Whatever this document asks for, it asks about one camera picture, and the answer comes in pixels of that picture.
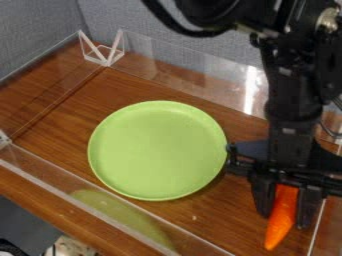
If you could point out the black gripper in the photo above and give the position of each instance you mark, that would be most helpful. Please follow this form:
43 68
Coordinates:
288 159

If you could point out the orange toy carrot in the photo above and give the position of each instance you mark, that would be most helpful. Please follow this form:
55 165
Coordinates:
282 218

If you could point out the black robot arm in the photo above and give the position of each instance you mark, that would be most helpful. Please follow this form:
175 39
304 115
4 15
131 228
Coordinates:
298 36

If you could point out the green round plate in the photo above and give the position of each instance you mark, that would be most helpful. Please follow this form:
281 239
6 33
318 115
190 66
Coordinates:
157 150

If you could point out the clear acrylic corner bracket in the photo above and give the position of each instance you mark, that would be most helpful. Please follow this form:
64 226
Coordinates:
100 54

